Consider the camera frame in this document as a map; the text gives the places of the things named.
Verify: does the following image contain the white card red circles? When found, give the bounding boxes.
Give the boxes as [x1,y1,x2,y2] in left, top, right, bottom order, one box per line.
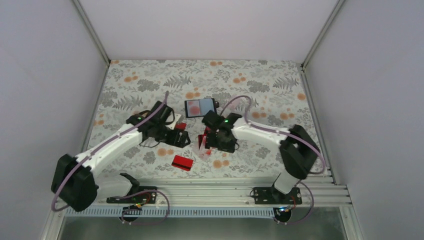
[185,100,202,118]

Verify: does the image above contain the red card black stripe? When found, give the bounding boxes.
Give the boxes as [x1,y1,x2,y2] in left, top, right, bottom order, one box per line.
[171,155,194,172]

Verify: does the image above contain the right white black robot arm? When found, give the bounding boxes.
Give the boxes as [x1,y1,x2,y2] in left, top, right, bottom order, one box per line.
[202,111,321,204]

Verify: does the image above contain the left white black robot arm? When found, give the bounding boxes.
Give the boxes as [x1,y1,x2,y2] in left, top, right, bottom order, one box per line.
[51,101,191,212]

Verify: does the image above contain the floral patterned table mat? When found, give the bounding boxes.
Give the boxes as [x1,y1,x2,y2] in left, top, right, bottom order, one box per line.
[88,60,318,179]

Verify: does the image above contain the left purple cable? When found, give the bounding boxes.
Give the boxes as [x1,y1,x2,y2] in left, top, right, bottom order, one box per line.
[50,90,170,227]

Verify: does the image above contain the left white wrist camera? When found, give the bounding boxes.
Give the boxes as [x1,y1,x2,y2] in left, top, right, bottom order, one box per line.
[165,113,182,130]

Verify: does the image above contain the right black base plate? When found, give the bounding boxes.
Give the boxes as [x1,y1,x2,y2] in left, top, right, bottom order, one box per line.
[249,187,303,205]

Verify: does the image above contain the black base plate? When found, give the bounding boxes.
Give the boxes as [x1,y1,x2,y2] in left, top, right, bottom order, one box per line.
[249,187,303,205]
[106,186,158,205]

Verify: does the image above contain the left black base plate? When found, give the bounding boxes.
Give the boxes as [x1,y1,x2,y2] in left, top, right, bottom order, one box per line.
[106,186,158,205]

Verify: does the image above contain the aluminium rail frame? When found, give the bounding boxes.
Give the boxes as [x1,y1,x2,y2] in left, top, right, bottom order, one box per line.
[41,176,363,240]

